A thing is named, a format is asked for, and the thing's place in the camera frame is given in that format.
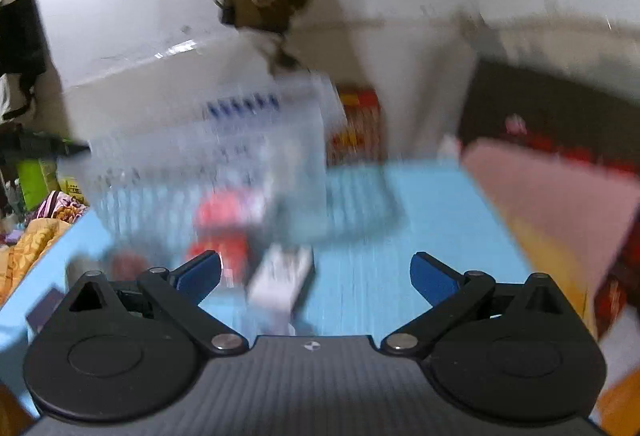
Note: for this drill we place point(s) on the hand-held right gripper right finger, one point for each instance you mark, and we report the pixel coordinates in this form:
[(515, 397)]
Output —
[(432, 278)]

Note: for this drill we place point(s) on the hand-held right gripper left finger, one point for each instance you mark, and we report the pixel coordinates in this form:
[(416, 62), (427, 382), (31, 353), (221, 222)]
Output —
[(200, 273)]

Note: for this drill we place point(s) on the white and purple box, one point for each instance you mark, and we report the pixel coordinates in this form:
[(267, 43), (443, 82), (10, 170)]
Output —
[(280, 283)]

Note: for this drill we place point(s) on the clear plastic basket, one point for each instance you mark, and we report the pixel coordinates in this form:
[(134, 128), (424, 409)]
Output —
[(165, 160)]

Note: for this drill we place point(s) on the red cigarette pack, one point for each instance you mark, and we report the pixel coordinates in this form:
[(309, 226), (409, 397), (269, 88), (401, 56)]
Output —
[(227, 213)]

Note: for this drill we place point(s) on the floral blanket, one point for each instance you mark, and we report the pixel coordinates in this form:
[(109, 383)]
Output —
[(56, 206)]

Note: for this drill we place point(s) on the red gift box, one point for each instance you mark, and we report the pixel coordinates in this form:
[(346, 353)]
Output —
[(357, 125)]

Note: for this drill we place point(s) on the orange blanket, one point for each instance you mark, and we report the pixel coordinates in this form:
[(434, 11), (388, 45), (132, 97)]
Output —
[(27, 246)]

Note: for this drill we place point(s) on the green paper bag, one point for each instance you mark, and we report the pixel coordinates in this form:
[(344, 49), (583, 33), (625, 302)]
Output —
[(36, 178)]

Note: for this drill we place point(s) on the dark wooden headboard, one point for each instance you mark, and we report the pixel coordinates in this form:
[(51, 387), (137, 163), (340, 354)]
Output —
[(550, 108)]

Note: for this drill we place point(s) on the dark hanging clothing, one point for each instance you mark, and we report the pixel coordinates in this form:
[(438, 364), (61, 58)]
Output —
[(17, 40)]

